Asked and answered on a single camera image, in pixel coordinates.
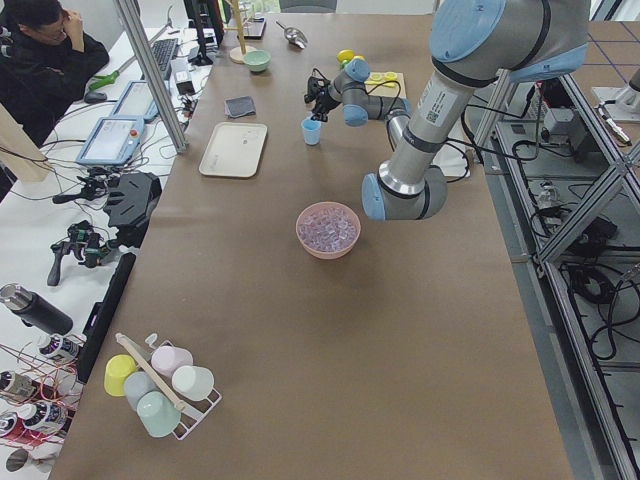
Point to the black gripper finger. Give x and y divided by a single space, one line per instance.
317 117

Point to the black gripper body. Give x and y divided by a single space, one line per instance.
325 100

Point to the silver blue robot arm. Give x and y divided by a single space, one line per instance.
470 42
363 96

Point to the light blue plastic cup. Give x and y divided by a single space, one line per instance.
311 131

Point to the metal ice scoop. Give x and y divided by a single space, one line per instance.
294 36

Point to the wooden cup tree stand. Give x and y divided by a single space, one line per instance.
237 54

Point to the pink bowl of ice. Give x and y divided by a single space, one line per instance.
328 230

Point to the pink cup on rack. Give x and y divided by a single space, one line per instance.
167 359

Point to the white cup on rack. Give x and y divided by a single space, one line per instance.
193 382

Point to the white cup rack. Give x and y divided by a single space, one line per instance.
193 413

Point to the yellow cup on rack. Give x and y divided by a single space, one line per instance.
118 368

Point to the grey cup on rack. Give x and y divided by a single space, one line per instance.
136 386

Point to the mint cup on rack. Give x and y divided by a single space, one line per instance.
158 414

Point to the yellow lemon front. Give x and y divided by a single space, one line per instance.
345 56

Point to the lemon slice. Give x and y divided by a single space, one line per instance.
376 78

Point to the wooden cutting board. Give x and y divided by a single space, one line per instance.
390 89

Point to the mint green bowl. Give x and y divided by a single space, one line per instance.
257 61

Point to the grey folded cloth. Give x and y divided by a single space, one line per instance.
240 107

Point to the beige rabbit serving tray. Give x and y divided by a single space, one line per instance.
234 150

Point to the small black box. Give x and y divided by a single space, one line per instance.
182 76

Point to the black monitor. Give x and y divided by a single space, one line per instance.
205 17

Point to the black keyboard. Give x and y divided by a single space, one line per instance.
164 51

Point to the blue teach pendant upper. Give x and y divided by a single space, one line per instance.
112 142

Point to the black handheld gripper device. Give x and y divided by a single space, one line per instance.
88 247

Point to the seated person in black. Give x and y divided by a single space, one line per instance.
50 60

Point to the black thermos bottle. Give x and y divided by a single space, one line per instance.
34 310

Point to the black plastic bracket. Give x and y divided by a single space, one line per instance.
130 202

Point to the aluminium frame post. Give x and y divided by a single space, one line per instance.
137 36

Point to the copper wire bottle rack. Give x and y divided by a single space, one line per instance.
39 379

